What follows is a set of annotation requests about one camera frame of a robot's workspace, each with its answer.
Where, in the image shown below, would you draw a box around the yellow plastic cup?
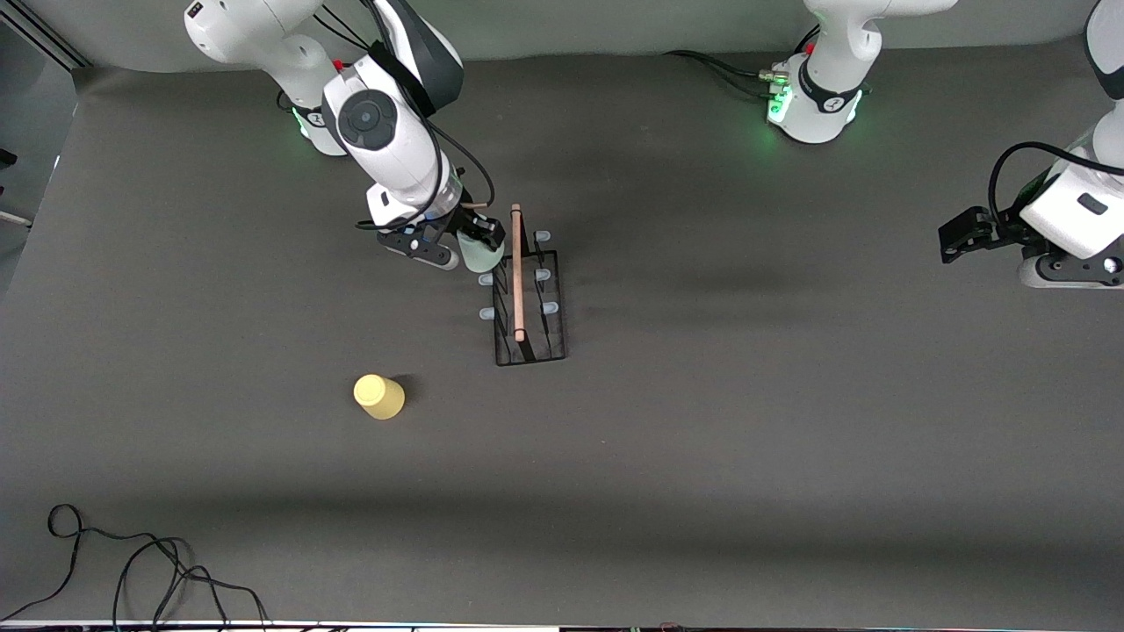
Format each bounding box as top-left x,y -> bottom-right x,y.
353,374 -> 407,420

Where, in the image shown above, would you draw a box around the dark grey table mat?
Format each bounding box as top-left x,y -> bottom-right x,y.
0,31 -> 1124,626

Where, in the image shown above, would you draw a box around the pale green plastic cup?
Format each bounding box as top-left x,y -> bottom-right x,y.
458,237 -> 507,275

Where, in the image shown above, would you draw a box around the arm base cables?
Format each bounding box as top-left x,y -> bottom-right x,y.
312,3 -> 387,62
663,26 -> 822,99

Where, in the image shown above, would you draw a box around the black wire cup holder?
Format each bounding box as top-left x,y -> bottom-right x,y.
479,204 -> 569,367

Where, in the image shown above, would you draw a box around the left arm wrist cable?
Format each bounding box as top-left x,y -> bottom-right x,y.
987,141 -> 1124,227

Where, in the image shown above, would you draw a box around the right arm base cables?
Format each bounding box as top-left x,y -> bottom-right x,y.
312,3 -> 387,62

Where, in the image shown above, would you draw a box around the loose thin black cable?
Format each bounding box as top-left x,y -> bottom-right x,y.
0,504 -> 270,628

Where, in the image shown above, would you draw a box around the arm wrist cable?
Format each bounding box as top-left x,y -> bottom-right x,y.
355,0 -> 498,234
987,141 -> 1124,227

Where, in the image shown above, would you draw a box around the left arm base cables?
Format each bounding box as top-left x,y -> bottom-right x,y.
663,26 -> 822,99

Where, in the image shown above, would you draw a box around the right arm wrist cable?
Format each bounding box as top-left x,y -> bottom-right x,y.
355,0 -> 498,234

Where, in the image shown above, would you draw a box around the aluminium frame rail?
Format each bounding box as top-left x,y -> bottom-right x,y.
0,16 -> 94,71

